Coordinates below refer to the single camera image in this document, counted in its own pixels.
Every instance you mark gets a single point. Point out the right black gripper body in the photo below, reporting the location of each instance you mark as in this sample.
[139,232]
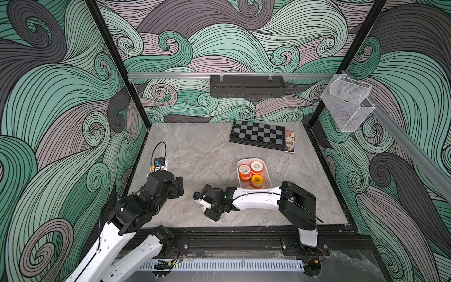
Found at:
[218,205]

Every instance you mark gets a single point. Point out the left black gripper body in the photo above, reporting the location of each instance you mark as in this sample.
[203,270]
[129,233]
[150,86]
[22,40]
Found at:
[174,189]

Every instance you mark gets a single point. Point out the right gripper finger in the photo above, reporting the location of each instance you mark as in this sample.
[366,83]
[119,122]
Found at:
[198,196]
[213,214]

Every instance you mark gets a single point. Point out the orange tape roll front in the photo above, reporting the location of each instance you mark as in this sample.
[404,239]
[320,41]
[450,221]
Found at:
[245,173]

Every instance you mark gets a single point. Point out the yellow tape roll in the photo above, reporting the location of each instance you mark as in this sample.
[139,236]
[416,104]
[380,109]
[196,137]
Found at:
[257,181]

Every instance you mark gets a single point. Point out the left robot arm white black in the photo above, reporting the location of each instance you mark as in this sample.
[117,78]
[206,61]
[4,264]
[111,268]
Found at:
[123,222]

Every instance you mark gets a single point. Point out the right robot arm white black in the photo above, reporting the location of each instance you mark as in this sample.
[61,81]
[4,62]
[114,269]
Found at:
[296,204]

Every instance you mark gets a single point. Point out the white storage tray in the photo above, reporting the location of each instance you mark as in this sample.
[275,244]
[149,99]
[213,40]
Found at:
[246,185]

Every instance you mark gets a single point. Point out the small colourful card box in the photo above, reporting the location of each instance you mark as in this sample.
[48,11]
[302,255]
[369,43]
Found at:
[289,142]

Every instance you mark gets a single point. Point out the black grey chessboard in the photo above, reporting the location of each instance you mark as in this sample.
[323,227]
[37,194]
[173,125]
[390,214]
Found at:
[258,134]

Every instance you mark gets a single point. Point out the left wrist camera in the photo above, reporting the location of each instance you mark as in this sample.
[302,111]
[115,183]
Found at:
[160,163]

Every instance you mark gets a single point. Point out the white perforated cable duct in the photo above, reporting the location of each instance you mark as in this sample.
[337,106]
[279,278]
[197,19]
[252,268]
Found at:
[240,265]

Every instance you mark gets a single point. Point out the aluminium rail back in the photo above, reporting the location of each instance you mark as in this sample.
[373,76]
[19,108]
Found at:
[207,75]

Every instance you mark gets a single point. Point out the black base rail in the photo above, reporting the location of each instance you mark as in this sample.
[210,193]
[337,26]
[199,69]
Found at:
[196,241]

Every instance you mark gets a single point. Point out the black wall shelf basket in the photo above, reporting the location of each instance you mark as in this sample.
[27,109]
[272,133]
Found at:
[247,87]

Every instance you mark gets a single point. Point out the clear acrylic wall box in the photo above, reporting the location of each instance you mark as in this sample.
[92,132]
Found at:
[347,101]

